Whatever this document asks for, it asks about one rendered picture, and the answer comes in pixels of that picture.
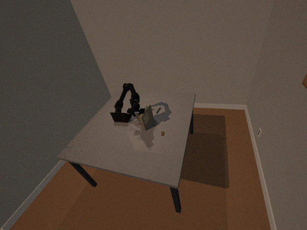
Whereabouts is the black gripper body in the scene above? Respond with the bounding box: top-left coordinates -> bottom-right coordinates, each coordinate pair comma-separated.
127,107 -> 145,114

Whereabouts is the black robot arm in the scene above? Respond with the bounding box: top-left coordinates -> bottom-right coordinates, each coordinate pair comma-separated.
114,83 -> 140,113

